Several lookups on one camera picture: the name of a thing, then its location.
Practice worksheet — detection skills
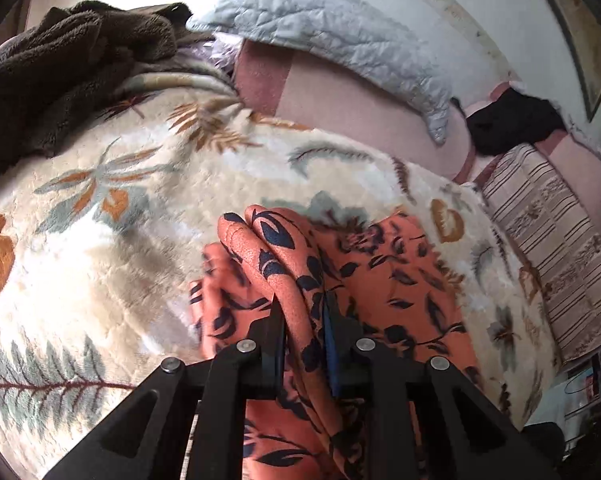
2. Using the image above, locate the brown fleece cloth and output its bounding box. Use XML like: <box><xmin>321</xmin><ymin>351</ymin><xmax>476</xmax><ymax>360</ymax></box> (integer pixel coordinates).
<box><xmin>0</xmin><ymin>0</ymin><xmax>194</xmax><ymax>191</ymax></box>

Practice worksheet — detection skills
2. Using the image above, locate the lavender cloth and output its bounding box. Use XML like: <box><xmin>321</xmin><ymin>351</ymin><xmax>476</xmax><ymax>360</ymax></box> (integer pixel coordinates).
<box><xmin>178</xmin><ymin>32</ymin><xmax>244</xmax><ymax>78</ymax></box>

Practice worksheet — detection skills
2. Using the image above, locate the striped patterned cushion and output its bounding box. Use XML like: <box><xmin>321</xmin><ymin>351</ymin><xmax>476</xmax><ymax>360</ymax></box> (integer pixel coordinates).
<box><xmin>481</xmin><ymin>142</ymin><xmax>601</xmax><ymax>366</ymax></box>

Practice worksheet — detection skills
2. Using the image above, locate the orange floral garment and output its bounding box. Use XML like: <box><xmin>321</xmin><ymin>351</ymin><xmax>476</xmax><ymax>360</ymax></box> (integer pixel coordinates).
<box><xmin>188</xmin><ymin>205</ymin><xmax>486</xmax><ymax>480</ymax></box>

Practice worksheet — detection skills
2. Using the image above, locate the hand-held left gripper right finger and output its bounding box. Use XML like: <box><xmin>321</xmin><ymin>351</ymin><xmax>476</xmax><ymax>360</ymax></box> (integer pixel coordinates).
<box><xmin>325</xmin><ymin>292</ymin><xmax>564</xmax><ymax>480</ymax></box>

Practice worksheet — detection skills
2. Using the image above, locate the framed wall picture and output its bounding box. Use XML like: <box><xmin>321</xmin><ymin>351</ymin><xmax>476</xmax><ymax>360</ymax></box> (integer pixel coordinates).
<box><xmin>525</xmin><ymin>0</ymin><xmax>601</xmax><ymax>123</ymax></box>

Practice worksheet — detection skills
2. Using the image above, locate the grey quilted pillow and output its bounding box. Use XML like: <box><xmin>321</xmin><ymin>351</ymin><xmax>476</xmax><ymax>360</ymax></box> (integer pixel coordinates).
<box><xmin>188</xmin><ymin>0</ymin><xmax>454</xmax><ymax>146</ymax></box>

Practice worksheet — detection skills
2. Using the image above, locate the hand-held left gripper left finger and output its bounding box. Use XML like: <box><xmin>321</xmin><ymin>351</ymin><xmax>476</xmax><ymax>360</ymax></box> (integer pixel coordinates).
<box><xmin>43</xmin><ymin>299</ymin><xmax>288</xmax><ymax>480</ymax></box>

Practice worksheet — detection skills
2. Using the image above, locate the cream leaf-print fleece blanket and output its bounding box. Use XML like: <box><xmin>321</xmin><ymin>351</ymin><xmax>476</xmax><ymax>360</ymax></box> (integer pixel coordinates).
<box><xmin>0</xmin><ymin>72</ymin><xmax>564</xmax><ymax>461</ymax></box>

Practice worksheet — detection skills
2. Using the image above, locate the cluttered side shelf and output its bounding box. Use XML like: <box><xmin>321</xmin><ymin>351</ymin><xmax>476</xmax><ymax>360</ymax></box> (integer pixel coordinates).
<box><xmin>525</xmin><ymin>340</ymin><xmax>601</xmax><ymax>463</ymax></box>

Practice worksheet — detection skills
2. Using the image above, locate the pink bed sheet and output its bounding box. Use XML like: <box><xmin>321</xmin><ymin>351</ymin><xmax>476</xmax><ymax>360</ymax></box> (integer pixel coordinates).
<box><xmin>233</xmin><ymin>40</ymin><xmax>601</xmax><ymax>241</ymax></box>

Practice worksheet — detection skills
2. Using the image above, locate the black cloth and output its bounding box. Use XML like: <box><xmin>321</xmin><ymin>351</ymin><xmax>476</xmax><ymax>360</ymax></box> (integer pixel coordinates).
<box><xmin>465</xmin><ymin>95</ymin><xmax>574</xmax><ymax>158</ymax></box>

